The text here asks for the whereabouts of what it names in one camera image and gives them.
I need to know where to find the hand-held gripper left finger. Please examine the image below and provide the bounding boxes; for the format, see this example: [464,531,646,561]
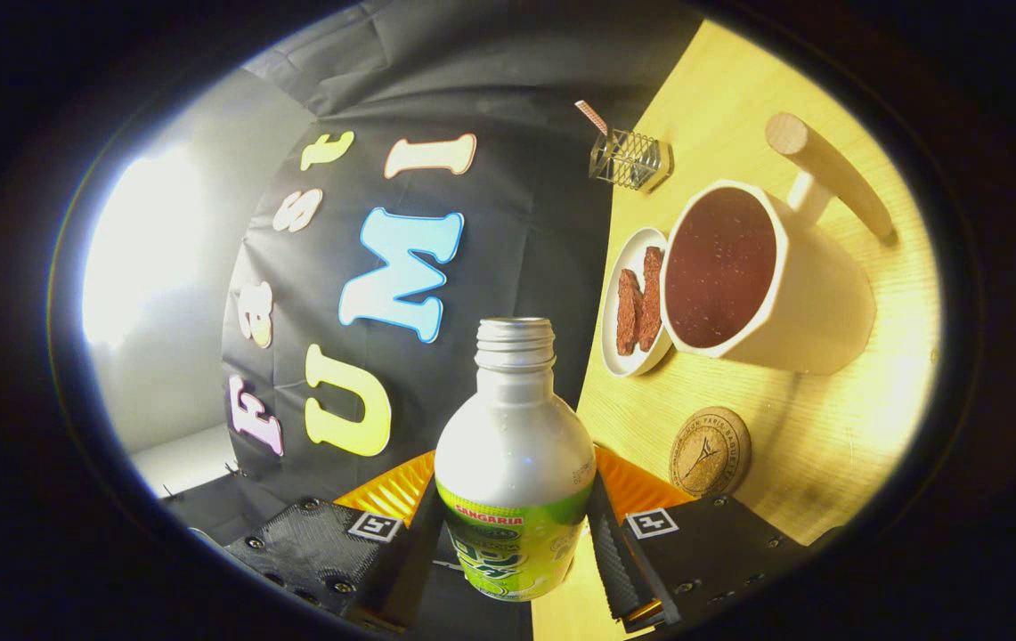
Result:
[223,450,443,635]

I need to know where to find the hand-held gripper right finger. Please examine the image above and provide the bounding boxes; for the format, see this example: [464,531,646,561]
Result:
[586,443,816,635]

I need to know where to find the round cork coaster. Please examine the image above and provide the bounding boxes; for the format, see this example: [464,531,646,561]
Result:
[669,407,752,498]

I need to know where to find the silver green label juice bottle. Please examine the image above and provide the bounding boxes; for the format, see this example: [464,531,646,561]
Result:
[434,317,597,603]

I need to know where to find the white cup with wooden handle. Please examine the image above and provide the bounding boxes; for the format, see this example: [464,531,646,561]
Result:
[659,111,898,375]

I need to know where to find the wooden table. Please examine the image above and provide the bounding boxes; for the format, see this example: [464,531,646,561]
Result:
[530,18,943,641]

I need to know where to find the brown meat piece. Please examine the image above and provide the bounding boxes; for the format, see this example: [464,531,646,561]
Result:
[638,247,665,353]
[616,269,644,357]

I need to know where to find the white plate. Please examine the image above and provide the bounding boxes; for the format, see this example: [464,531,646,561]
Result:
[601,227,674,378]

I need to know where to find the black backdrop cloth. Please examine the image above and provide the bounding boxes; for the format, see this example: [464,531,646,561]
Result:
[160,0,706,641]

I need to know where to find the wire basket holder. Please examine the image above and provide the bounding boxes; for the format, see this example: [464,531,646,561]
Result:
[589,129,674,194]

